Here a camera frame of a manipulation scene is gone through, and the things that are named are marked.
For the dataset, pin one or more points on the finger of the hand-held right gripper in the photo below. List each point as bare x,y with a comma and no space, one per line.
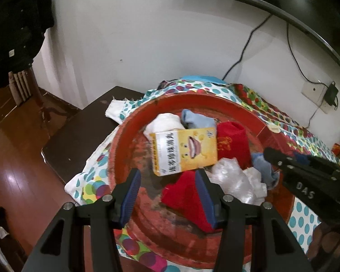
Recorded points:
280,161
303,157

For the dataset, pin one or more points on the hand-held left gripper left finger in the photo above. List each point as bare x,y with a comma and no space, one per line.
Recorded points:
131,201

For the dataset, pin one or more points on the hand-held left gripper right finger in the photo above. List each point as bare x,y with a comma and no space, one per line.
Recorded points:
205,201

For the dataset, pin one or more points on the light blue sock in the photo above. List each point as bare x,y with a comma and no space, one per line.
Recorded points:
264,167
195,119

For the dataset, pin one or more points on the red sock with gold embroidery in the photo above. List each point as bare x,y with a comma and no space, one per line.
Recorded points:
184,195
232,144

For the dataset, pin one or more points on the white plastic bag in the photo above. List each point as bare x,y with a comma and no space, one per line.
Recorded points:
232,175

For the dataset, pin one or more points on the round red tray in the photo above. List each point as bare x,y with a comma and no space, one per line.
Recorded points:
147,158

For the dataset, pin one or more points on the yellow medicine box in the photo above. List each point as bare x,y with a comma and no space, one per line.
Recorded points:
184,150

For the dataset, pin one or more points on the orange red box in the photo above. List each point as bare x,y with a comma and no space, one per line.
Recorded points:
337,149

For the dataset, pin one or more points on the polka dot tablecloth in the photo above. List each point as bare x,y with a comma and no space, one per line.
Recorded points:
96,189

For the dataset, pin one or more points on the black charger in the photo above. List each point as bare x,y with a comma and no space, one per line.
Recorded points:
331,95

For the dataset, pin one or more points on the dark wooden table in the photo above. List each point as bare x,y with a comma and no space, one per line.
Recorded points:
79,136

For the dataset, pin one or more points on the frayed white cloth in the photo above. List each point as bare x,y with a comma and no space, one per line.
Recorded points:
114,110

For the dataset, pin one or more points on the black hanging clothes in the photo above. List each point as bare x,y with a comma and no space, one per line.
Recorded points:
19,34

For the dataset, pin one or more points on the wall socket plate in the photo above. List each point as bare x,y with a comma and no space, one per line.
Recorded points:
327,108

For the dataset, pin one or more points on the wall switch plate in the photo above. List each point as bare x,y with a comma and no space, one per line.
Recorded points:
311,90

